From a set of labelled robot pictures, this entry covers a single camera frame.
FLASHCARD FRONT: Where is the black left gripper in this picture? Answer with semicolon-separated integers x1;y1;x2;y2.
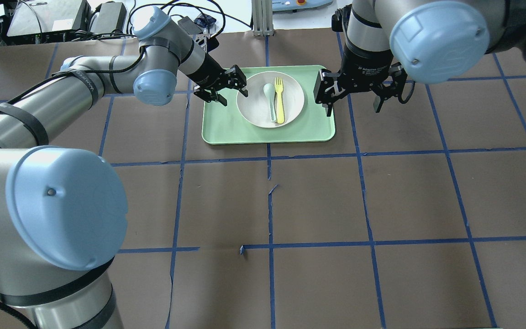
194;65;248;106

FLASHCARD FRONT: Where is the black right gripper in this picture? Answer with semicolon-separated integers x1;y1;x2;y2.
313;64;412;117

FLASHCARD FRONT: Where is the white round plate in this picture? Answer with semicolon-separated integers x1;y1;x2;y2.
237;70;305;128

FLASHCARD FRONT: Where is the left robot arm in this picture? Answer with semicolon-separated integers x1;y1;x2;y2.
0;5;248;329

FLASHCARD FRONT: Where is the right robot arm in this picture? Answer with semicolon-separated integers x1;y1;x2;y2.
314;0;526;116

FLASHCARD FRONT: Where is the yellow plastic fork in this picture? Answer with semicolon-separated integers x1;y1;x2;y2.
275;76;285;124

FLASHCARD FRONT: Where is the pale green plastic spoon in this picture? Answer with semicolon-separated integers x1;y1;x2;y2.
263;83;277;122

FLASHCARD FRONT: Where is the black power adapter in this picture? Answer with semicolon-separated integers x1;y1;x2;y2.
89;1;126;35

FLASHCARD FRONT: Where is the aluminium frame post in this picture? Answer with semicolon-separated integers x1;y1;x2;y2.
251;0;275;36

